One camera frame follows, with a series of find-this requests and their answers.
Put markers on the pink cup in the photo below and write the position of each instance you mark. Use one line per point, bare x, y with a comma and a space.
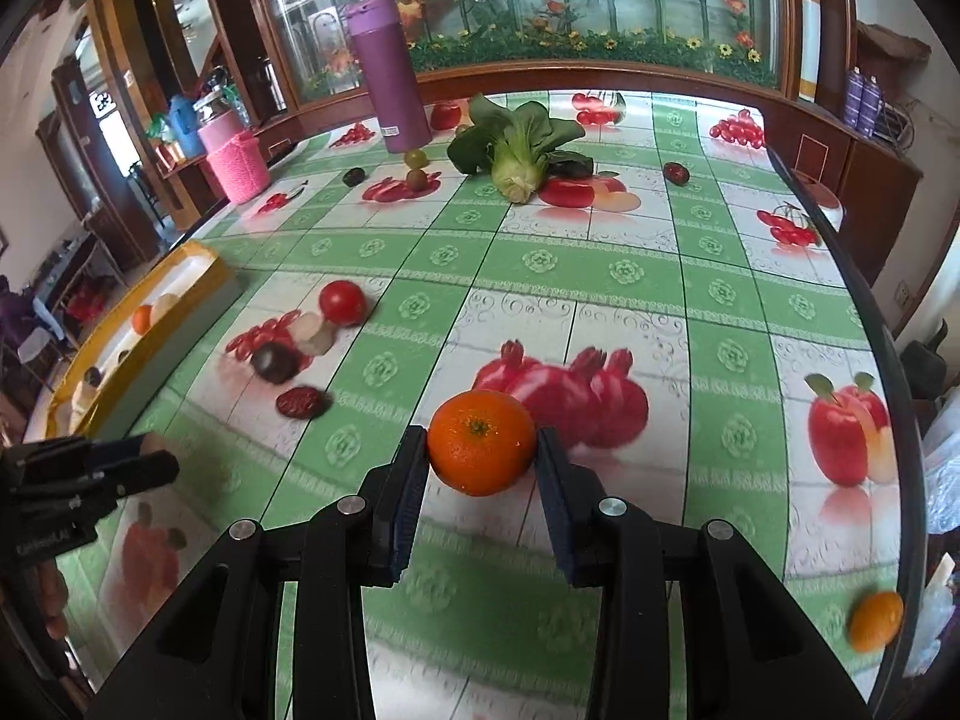
216, 129

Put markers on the orange tangerine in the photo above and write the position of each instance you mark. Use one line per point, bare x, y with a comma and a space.
482, 442

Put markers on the dark olive centre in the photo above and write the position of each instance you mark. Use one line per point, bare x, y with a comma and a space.
417, 180

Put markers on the small mandarin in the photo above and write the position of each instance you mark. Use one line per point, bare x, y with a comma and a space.
142, 318

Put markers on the dark purple plum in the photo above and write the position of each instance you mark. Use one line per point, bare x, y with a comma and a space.
93, 376
274, 362

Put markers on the white plastic bag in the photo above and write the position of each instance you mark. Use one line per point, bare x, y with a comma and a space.
937, 607

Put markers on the dark red jujube date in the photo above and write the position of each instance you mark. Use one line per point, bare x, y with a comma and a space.
676, 173

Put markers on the peeled sugarcane chunk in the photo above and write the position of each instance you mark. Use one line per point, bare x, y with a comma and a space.
312, 333
166, 306

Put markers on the purple spray can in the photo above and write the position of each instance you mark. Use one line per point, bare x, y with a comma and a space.
870, 107
853, 97

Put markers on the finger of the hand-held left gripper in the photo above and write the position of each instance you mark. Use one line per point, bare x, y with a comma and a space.
116, 448
146, 474

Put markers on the green fruit-print tablecloth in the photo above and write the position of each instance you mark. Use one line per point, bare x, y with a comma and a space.
675, 300

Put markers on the wooden side cabinet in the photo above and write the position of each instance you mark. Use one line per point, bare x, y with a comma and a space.
862, 187

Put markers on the green bok choy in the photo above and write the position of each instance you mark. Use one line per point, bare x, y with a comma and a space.
517, 150

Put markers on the blue bottle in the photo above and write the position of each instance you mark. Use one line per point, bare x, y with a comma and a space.
181, 124

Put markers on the red tomato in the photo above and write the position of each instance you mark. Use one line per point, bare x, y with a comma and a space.
343, 302

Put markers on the floral glass panel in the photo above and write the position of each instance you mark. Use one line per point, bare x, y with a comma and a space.
562, 0

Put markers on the yellow plastic tray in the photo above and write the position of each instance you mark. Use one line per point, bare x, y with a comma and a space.
191, 277

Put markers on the dark olive grape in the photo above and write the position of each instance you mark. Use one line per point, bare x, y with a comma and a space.
354, 177

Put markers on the small orange kumquat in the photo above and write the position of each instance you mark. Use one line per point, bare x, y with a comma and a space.
876, 621

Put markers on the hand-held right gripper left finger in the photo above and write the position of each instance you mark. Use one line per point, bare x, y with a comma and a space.
397, 517

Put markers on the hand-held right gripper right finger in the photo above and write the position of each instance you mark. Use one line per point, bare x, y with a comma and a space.
562, 517

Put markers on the purple thermos bottle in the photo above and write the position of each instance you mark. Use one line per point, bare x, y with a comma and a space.
390, 75

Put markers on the green grape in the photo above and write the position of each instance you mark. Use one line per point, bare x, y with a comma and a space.
415, 158

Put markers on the pink knitted holder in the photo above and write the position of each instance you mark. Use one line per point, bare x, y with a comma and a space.
238, 169

